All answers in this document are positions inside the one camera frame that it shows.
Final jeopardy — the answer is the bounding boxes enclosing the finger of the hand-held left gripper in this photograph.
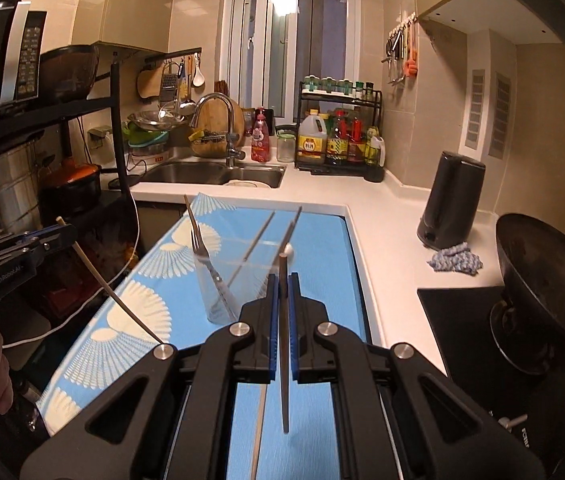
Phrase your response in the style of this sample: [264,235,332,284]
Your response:
[9,223,78,244]
[31,233,78,262]

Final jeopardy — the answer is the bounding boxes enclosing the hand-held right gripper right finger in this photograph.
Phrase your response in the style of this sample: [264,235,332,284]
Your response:
[289,273,547,480]

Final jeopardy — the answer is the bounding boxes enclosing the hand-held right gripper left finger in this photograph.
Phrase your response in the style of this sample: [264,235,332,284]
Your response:
[20,273,280,480]

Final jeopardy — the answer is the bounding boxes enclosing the wooden chopstick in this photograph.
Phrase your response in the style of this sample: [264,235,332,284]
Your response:
[56,216,174,347]
[226,211,276,288]
[251,385,268,480]
[278,254,292,435]
[280,206,303,257]

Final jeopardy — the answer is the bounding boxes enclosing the clear glass cup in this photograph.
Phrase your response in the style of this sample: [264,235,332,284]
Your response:
[193,245,291,324]

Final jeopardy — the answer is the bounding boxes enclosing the metal fork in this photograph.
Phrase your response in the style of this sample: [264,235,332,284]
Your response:
[184,194,237,320]

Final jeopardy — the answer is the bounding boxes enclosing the black pot with orange lid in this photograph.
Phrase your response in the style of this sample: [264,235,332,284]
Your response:
[37,157,104,216]

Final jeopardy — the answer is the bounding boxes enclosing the large steel pot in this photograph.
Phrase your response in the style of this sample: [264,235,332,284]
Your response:
[0,142,44,241]

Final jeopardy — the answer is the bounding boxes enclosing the blue mat with white fans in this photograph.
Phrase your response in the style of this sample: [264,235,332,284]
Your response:
[36,192,376,480]

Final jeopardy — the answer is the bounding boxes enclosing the green colander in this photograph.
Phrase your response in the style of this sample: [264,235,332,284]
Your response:
[122,122,170,146]

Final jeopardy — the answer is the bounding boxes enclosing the black shelf rack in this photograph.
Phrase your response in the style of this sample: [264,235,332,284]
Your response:
[0,42,141,281]

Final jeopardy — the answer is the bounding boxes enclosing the steel sink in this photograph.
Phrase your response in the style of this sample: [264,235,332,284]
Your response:
[135,160,286,190]

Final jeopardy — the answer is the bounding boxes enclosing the steel bowl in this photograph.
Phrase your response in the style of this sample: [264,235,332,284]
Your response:
[127,109,186,131]

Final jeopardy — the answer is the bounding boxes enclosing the dark mixing bowl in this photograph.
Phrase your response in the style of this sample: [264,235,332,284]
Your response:
[37,45,101,101]

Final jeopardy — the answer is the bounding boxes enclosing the black cooktop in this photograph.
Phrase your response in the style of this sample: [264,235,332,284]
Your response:
[417,285,565,480]

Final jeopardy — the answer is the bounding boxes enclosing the round wooden cutting board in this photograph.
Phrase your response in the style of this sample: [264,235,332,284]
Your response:
[191,95,246,159]

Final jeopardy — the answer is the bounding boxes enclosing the small hanging wooden board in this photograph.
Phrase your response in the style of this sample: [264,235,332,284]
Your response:
[136,67,164,100]

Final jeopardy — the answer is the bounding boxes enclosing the blue white cloth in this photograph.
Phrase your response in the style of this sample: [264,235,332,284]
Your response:
[427,242,484,276]

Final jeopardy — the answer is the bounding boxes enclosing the glass jar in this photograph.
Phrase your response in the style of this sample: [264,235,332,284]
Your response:
[276,130,297,164]

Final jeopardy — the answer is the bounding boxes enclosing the hanging metal grater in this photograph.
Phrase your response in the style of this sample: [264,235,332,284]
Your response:
[159,62,180,104]

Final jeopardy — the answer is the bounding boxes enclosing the black condiment rack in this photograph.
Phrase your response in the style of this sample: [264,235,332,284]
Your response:
[299,87,386,184]

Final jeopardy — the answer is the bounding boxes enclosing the large oil jug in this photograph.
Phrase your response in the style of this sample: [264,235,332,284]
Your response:
[297,109,329,166]

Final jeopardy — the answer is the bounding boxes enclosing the red dish soap bottle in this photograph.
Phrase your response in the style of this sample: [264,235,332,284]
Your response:
[251,106,271,164]

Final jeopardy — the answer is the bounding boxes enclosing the red cap sauce bottle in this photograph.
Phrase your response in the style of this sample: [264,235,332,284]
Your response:
[327,110,350,166]
[347,112,366,164]

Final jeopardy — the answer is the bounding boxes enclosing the yellow green oil bottle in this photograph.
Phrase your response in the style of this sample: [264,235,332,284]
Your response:
[364,127,381,166]

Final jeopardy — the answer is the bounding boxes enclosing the chrome faucet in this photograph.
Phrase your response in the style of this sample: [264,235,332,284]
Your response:
[188,92,246,169]

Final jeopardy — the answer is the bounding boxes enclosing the black electric kettle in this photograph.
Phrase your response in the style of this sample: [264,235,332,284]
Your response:
[417,150,486,251]

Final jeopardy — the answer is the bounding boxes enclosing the row of spice jars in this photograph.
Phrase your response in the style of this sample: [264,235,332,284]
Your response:
[304,76,376,101]

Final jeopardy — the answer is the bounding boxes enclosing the black wok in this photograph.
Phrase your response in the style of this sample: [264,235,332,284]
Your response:
[490,212,565,377]

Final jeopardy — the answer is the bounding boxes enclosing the orange hanging kitchen tool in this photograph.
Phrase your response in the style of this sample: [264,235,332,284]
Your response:
[405,24,419,77]

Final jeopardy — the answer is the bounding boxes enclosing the wall outlet with plug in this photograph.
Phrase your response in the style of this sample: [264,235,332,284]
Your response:
[87,127,114,151]

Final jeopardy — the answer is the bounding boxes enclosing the black hanging rail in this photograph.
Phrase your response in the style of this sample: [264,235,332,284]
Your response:
[144,49,202,66]

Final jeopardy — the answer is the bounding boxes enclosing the white window frame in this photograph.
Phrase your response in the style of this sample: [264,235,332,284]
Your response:
[222,0,364,124]

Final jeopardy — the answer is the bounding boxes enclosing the wall vent grille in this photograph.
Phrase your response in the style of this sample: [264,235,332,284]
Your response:
[465,69,486,149]
[489,72,512,157]

